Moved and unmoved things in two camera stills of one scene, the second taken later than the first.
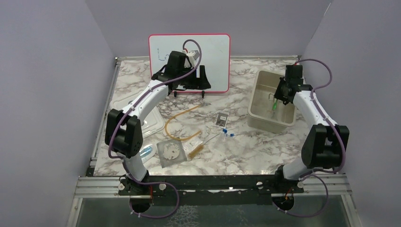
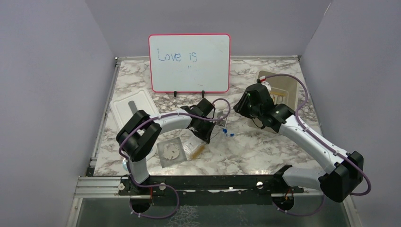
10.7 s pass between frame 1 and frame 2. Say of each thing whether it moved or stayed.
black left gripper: moved
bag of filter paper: stayed
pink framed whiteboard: stayed
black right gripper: moved
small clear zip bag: stayed
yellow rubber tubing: moved
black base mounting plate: stayed
